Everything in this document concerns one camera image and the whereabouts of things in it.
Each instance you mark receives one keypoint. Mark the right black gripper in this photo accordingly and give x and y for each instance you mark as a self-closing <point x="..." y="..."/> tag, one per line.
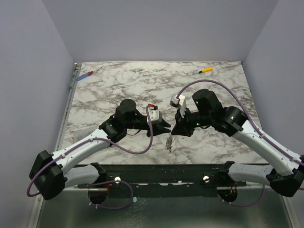
<point x="181" y="124"/>

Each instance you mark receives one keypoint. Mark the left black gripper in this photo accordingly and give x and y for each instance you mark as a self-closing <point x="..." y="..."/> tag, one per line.
<point x="159" y="128"/>

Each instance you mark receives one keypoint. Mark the metal carabiner with key rings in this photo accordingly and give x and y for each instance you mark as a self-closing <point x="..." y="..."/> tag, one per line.
<point x="169" y="143"/>

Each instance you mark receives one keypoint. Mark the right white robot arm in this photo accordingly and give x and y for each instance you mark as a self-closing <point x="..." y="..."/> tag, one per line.
<point x="283" y="173"/>

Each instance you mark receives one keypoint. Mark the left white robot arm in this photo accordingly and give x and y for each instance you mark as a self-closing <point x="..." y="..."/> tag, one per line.
<point x="53" y="172"/>

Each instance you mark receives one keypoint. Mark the yellow screwdriver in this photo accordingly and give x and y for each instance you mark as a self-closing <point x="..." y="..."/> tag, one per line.
<point x="206" y="70"/>

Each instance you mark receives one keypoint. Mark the blue red screwdriver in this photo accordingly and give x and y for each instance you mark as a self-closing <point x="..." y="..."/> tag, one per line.
<point x="83" y="76"/>

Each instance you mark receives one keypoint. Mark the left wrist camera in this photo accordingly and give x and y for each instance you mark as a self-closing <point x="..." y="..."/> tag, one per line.
<point x="154" y="114"/>

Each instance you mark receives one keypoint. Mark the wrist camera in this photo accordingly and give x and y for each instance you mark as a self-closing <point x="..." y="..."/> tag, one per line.
<point x="154" y="114"/>
<point x="179" y="102"/>

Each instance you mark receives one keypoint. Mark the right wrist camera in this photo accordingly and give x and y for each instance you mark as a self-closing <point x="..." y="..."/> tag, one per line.
<point x="179" y="102"/>

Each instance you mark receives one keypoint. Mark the black mounting rail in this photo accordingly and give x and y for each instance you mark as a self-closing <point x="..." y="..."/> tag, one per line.
<point x="163" y="181"/>

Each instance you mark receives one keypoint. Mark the aluminium side rail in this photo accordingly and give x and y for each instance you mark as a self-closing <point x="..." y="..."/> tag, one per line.
<point x="72" y="88"/>

